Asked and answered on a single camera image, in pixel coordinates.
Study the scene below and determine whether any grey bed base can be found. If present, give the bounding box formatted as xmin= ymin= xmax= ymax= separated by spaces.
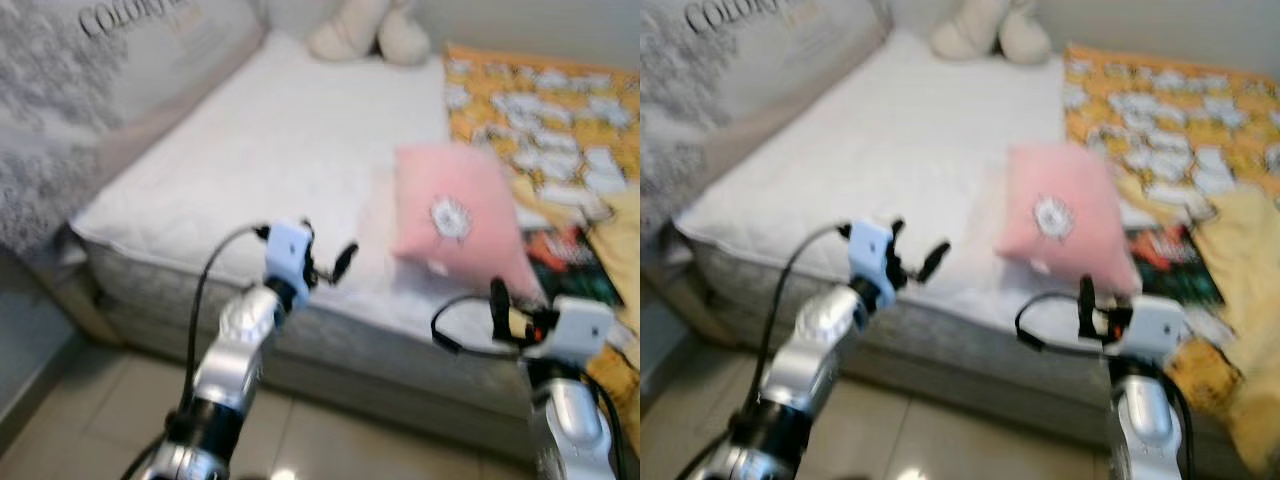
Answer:
xmin=40 ymin=255 xmax=541 ymax=466
xmin=660 ymin=255 xmax=1121 ymax=471

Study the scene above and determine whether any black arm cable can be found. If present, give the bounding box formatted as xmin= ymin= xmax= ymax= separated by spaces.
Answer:
xmin=183 ymin=224 xmax=271 ymax=411
xmin=1014 ymin=291 xmax=1121 ymax=356
xmin=765 ymin=224 xmax=853 ymax=411
xmin=431 ymin=292 xmax=546 ymax=359

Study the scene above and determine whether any dark red cover book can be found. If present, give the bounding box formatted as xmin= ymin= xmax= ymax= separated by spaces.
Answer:
xmin=1125 ymin=226 xmax=1226 ymax=309
xmin=520 ymin=226 xmax=623 ymax=307

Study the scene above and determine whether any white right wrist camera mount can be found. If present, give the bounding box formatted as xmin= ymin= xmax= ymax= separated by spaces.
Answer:
xmin=540 ymin=296 xmax=616 ymax=363
xmin=1120 ymin=300 xmax=1196 ymax=361

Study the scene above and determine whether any yellow egg cartoon blanket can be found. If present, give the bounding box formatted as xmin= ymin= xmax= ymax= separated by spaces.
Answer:
xmin=443 ymin=42 xmax=641 ymax=451
xmin=1063 ymin=42 xmax=1280 ymax=476

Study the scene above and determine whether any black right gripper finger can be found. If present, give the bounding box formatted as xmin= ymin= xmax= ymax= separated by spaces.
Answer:
xmin=1076 ymin=275 xmax=1097 ymax=339
xmin=489 ymin=277 xmax=512 ymax=341

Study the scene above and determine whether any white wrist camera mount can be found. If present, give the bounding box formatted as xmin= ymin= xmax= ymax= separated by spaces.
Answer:
xmin=263 ymin=222 xmax=317 ymax=286
xmin=848 ymin=220 xmax=897 ymax=284
xmin=540 ymin=296 xmax=616 ymax=363
xmin=1120 ymin=300 xmax=1196 ymax=361

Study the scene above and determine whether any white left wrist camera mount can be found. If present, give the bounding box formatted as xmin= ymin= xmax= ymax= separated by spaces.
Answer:
xmin=848 ymin=220 xmax=897 ymax=284
xmin=263 ymin=222 xmax=317 ymax=286

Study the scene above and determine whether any white quilted mattress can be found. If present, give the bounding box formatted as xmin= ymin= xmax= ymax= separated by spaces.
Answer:
xmin=70 ymin=28 xmax=641 ymax=421
xmin=672 ymin=28 xmax=1280 ymax=441

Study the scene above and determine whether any pink cartoon print pillow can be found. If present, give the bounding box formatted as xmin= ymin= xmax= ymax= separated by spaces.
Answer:
xmin=392 ymin=143 xmax=546 ymax=301
xmin=1005 ymin=143 xmax=1141 ymax=298

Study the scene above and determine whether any beige plush toy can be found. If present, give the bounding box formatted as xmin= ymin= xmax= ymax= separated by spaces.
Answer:
xmin=930 ymin=0 xmax=1053 ymax=67
xmin=308 ymin=0 xmax=433 ymax=67

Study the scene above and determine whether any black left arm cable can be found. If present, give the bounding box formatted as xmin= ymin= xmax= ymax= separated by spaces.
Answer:
xmin=183 ymin=224 xmax=271 ymax=411
xmin=765 ymin=224 xmax=853 ymax=411

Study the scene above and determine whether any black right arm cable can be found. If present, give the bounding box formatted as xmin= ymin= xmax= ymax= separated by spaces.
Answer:
xmin=431 ymin=292 xmax=546 ymax=359
xmin=1014 ymin=291 xmax=1121 ymax=356

